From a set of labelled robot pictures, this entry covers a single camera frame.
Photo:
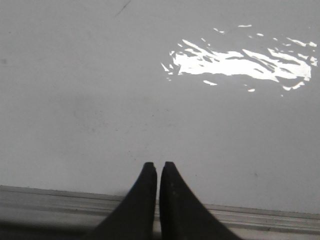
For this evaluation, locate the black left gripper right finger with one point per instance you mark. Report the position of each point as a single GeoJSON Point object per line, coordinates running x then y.
{"type": "Point", "coordinates": [182, 215]}

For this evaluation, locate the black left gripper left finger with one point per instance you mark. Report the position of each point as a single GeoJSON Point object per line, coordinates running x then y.
{"type": "Point", "coordinates": [133, 218]}

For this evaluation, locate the white whiteboard with aluminium frame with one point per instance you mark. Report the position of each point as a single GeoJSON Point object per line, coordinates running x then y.
{"type": "Point", "coordinates": [228, 90]}

